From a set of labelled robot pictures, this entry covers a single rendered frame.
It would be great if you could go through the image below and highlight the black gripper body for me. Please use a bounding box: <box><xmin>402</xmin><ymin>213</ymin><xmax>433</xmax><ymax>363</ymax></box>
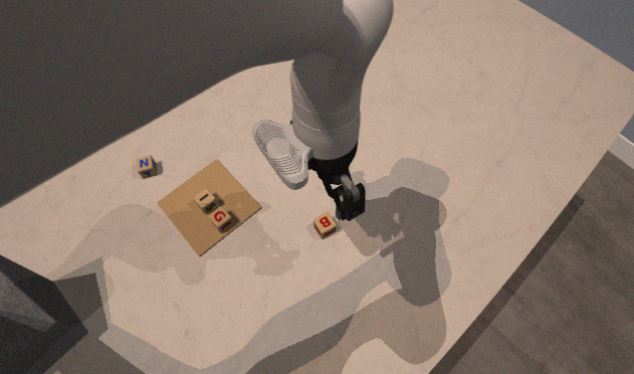
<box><xmin>308</xmin><ymin>140</ymin><xmax>358</xmax><ymax>185</ymax></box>

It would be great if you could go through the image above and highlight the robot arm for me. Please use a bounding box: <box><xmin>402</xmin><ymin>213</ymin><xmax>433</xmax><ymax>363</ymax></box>
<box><xmin>0</xmin><ymin>0</ymin><xmax>394</xmax><ymax>208</ymax></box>

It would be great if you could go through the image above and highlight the tan square mat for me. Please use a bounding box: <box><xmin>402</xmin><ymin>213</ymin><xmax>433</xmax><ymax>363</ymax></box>
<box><xmin>157</xmin><ymin>159</ymin><xmax>262</xmax><ymax>258</ymax></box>

